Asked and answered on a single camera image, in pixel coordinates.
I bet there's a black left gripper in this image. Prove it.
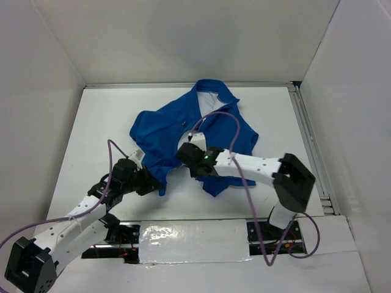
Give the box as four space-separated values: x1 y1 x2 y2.
122 164 164 195

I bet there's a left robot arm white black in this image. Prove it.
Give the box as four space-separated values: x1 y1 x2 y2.
4 159 163 292

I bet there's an aluminium frame rail right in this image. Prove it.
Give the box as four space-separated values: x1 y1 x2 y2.
287 81 340 216

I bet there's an aluminium frame rail back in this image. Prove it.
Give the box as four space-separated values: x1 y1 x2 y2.
85 82 295 89

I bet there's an aluminium frame rail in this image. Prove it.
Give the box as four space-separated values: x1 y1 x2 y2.
287 81 340 216
85 82 295 89

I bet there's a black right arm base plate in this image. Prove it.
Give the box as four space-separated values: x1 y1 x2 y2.
247 220 306 256

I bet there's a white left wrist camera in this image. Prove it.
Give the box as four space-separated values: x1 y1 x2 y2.
129 149 145 163

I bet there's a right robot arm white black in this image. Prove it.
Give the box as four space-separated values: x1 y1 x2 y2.
175 142 315 239

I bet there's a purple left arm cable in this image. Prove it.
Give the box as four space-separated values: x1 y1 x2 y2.
0 139 135 254

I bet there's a blue jacket white lining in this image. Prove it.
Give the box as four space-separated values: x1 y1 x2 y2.
130 79 259 186

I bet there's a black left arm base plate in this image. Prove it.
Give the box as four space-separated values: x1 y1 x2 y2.
89 221 141 251

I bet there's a white glossy taped sheet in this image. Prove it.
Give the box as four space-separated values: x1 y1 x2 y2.
139 219 251 264

